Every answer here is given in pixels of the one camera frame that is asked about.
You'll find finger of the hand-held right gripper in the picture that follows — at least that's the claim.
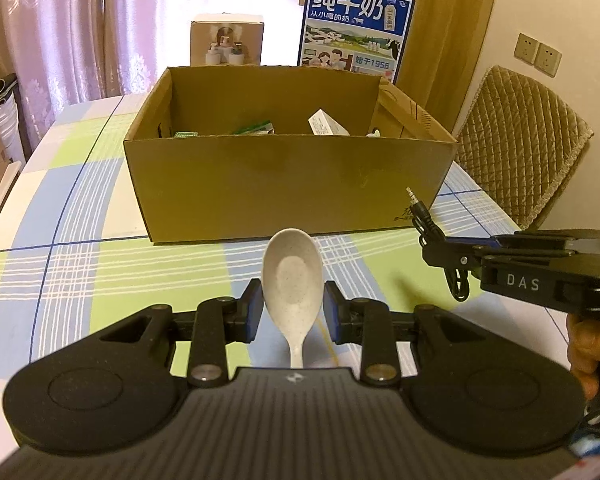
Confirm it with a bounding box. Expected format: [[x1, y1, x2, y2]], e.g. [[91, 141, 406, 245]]
[[420, 236, 487, 269], [446, 232, 521, 252]]

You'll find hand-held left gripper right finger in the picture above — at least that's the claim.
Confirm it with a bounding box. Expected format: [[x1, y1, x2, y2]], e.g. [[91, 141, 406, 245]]
[[323, 279, 487, 389]]

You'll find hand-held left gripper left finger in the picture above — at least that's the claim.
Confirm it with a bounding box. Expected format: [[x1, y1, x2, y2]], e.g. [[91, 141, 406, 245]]
[[102, 277, 264, 389]]

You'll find black audio cable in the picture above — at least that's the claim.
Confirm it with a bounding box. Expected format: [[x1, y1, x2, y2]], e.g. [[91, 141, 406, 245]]
[[404, 186, 474, 304]]

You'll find white plastic spoon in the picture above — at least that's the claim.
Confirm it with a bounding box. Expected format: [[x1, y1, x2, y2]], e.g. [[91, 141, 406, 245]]
[[261, 228, 326, 371]]

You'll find brown cardboard box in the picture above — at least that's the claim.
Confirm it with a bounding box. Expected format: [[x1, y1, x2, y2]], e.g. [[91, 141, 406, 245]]
[[123, 64, 461, 246]]

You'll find long white medicine box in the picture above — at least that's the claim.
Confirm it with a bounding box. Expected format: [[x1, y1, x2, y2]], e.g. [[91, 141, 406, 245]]
[[307, 108, 351, 136]]

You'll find green white medicine box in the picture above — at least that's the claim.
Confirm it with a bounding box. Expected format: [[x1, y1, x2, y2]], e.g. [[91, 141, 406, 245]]
[[229, 119, 276, 136]]

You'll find checked tablecloth desktop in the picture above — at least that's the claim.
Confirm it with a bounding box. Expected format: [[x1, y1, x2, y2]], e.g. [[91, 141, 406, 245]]
[[0, 94, 572, 403]]

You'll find person's right hand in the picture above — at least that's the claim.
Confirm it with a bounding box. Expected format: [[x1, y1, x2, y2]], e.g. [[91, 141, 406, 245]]
[[566, 316, 600, 402]]

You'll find chair with quilted cover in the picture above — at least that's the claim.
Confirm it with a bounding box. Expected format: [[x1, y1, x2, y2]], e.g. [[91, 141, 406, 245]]
[[452, 64, 595, 232]]

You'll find blue milk carton box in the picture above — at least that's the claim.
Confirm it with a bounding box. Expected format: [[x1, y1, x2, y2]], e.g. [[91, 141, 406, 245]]
[[297, 0, 416, 87]]

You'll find small beige product box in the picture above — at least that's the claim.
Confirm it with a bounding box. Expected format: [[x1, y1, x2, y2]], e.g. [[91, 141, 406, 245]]
[[189, 19, 265, 66]]

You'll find stack of white bowls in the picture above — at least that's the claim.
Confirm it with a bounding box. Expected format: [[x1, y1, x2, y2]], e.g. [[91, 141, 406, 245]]
[[0, 73, 25, 165]]

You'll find pink lace curtain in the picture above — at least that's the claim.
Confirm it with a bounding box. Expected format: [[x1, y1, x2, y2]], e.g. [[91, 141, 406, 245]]
[[0, 0, 312, 147]]

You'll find beige wall socket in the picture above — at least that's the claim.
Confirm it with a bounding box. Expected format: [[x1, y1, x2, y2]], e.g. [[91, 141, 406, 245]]
[[535, 41, 563, 79], [512, 32, 540, 66]]

